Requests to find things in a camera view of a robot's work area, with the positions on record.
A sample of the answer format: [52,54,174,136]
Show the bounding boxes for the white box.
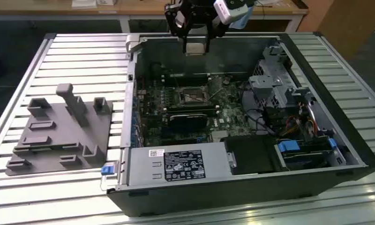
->
[71,0,98,10]

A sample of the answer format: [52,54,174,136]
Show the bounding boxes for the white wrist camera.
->
[214,0,249,24]

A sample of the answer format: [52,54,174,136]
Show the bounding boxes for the green motherboard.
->
[136,70,270,147]

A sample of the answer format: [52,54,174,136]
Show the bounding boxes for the small silver heatsink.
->
[211,131,231,141]

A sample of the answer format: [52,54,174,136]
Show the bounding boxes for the black open PC case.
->
[106,32,375,218]

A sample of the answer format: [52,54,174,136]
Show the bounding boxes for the metal drive cage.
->
[249,45,314,111]

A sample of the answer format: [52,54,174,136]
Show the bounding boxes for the CPU socket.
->
[178,87,207,105]

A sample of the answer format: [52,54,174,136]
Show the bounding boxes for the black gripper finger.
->
[164,3,192,54]
[206,17,228,53]

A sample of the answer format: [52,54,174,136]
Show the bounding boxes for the wooden cabinet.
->
[299,0,375,60]

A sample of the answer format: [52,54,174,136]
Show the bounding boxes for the orange yellow wire bundle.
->
[281,114,319,139]

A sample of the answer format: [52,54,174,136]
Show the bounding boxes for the silver power supply unit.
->
[124,142,231,188]

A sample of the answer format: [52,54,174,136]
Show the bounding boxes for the black plastic fan shroud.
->
[222,135,281,176]

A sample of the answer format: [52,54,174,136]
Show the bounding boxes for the wooden desk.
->
[0,0,309,33]

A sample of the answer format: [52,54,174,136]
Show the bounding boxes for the silver square CPU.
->
[186,43,207,57]

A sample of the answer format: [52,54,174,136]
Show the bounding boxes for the black graphics card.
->
[167,112,208,132]

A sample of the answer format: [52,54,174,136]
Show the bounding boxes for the grey parts rack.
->
[5,83,115,176]

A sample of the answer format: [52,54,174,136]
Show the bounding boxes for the black cable bundle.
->
[240,82,278,137]

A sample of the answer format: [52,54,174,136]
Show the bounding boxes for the hard disk in blue carrier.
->
[275,138,337,171]

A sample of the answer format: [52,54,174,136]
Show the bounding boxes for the black RAM slot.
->
[170,72,249,78]

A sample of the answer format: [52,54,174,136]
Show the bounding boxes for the blue case latch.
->
[102,165,118,176]

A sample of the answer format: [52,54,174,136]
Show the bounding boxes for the grey case handle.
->
[124,35,148,53]

